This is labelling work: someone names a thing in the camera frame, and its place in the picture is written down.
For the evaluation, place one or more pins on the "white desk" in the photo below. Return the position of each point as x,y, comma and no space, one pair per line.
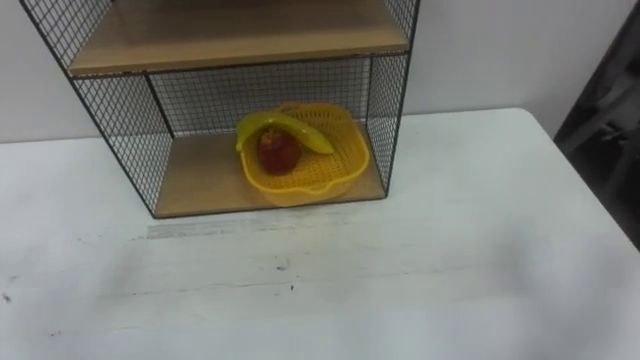
400,280

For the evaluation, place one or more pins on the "red strawberry soft toy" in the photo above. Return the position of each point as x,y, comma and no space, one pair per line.
278,152

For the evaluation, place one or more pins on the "dark furniture piece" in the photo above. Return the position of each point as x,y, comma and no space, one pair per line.
607,135

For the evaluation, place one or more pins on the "yellow banana soft toy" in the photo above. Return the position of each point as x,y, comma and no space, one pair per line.
300,130

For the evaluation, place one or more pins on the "yellow plastic strainer basket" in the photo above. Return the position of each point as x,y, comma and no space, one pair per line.
330,170

